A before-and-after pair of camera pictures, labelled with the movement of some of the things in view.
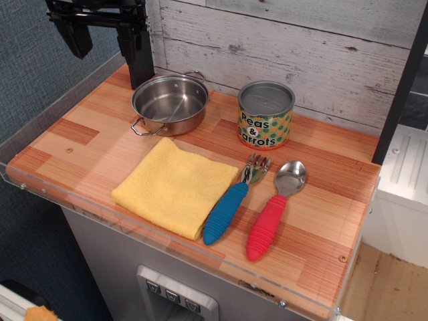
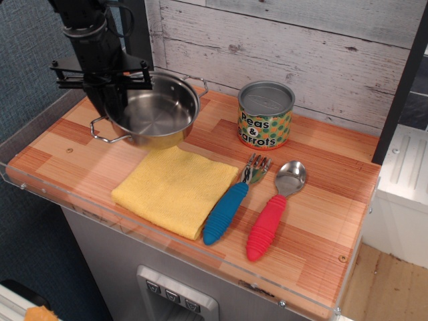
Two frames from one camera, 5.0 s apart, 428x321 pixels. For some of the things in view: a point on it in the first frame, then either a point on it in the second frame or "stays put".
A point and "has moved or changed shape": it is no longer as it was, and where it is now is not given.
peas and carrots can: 265,110 stays put
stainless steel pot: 170,105 has moved or changed shape
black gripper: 135,44 → 103,71
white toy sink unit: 397,222 stays put
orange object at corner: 40,313 stays put
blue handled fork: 254,169 stays put
